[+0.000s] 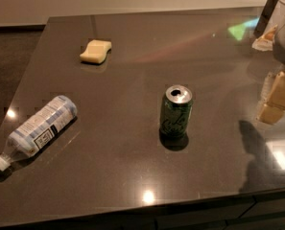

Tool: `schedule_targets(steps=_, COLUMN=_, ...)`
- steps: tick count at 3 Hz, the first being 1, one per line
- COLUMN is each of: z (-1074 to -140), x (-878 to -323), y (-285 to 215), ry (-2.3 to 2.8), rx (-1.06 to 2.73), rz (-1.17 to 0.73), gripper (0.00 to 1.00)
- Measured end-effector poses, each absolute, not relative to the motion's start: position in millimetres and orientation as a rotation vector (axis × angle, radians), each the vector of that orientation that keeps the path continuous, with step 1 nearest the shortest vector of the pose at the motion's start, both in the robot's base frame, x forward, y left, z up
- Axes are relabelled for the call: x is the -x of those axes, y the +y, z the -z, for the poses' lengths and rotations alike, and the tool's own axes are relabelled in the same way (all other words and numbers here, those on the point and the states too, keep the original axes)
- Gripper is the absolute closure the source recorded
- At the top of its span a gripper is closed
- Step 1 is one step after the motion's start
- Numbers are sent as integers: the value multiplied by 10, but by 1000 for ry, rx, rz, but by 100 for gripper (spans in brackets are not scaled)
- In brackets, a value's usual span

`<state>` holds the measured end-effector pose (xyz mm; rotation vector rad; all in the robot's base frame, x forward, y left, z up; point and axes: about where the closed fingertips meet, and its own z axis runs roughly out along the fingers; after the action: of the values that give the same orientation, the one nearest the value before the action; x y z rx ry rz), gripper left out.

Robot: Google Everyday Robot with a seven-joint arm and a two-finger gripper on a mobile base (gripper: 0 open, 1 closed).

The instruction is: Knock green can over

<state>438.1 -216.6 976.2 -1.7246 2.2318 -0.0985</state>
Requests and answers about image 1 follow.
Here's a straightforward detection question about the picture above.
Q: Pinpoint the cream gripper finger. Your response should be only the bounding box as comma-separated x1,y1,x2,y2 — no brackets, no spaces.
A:
252,26,277,52
256,65,285,125

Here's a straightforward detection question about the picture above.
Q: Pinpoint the green soda can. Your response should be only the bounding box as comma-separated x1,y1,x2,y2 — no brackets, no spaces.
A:
160,84,193,139

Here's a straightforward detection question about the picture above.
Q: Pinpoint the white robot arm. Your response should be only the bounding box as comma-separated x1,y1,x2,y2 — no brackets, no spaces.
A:
252,0,285,125

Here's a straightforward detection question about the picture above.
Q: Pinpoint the yellow sponge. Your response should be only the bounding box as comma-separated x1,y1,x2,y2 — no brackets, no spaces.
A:
80,39,112,64

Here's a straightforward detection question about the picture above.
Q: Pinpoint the clear plastic water bottle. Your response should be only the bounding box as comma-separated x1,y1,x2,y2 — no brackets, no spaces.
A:
0,95,78,171

